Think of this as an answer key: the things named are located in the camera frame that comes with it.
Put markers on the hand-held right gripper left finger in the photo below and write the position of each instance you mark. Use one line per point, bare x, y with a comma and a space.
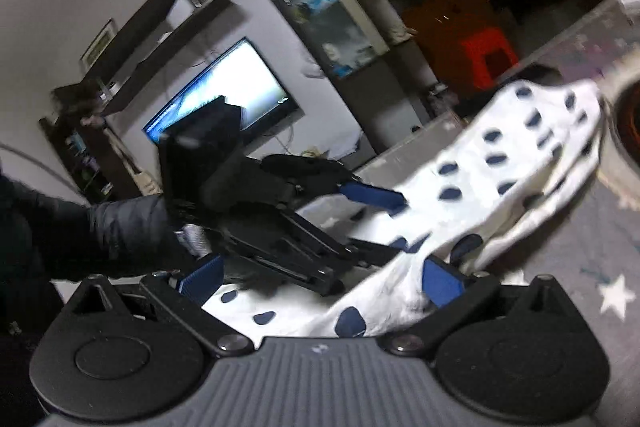
202, 278

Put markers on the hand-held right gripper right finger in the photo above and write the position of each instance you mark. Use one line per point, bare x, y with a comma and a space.
442, 283

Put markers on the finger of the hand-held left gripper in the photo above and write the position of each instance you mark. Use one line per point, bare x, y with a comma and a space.
305, 252
372, 197

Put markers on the white polka dot pants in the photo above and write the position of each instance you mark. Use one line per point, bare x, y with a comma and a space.
500, 157

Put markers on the person's left forearm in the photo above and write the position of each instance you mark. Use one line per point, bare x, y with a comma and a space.
115, 227

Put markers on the person's left hand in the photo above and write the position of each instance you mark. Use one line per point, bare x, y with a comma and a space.
192, 241

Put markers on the dark shelf unit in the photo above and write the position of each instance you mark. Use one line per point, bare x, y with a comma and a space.
100, 157

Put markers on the grey star-print tablecloth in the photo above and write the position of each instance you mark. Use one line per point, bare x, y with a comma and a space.
575, 257

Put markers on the red plastic stool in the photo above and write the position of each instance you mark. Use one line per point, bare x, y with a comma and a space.
482, 52

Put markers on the round built-in stove plate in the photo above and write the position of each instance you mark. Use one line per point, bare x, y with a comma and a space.
630, 122

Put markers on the wall-mounted television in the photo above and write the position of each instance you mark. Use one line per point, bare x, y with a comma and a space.
250, 87

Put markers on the dark wall shelf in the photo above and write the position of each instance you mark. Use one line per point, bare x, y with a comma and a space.
165, 62
150, 12

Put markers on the framed wall picture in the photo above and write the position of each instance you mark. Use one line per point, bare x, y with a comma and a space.
98, 42

